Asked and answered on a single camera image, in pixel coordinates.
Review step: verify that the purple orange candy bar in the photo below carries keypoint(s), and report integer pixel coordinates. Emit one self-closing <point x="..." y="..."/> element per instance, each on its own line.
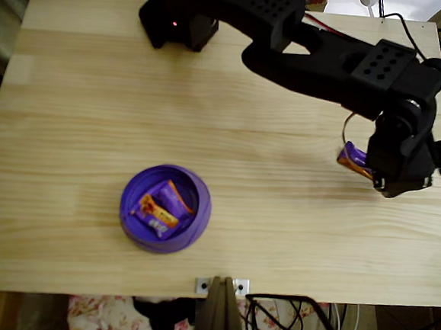
<point x="172" y="197"/>
<point x="155" y="215"/>

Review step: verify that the purple bowl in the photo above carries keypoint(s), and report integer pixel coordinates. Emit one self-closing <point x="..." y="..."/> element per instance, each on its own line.
<point x="196" y="224"/>

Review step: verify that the metal bracket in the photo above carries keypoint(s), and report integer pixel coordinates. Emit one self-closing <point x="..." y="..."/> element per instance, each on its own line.
<point x="202" y="286"/>
<point x="241" y="287"/>

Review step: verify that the black fabric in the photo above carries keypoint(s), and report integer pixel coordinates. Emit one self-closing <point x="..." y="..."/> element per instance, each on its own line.
<point x="155" y="314"/>

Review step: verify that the grey curtain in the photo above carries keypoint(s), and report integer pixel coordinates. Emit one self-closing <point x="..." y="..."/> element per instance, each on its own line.
<point x="11" y="3"/>

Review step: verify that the thin black pole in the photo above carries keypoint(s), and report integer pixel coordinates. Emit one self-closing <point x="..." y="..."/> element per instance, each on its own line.
<point x="380" y="3"/>

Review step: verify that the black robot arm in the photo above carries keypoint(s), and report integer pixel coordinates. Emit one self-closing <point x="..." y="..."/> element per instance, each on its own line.
<point x="308" y="63"/>

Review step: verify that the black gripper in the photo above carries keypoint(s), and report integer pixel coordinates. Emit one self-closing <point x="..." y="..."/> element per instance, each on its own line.
<point x="402" y="182"/>

